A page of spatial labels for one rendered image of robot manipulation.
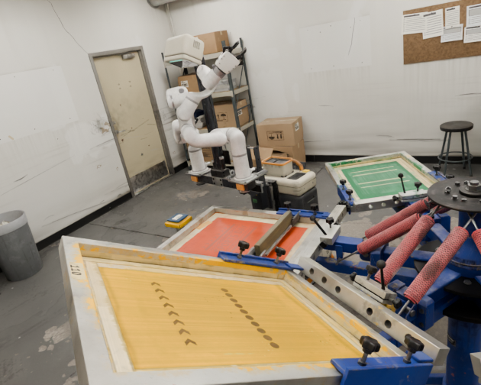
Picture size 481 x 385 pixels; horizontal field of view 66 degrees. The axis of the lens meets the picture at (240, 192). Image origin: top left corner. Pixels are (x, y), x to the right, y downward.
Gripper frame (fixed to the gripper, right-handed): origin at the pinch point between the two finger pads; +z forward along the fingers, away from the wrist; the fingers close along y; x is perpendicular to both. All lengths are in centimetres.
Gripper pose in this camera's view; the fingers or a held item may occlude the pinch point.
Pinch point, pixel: (240, 47)
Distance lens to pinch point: 211.8
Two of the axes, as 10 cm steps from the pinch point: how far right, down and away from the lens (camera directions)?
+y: 7.3, 4.7, 5.0
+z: 6.8, -5.9, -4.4
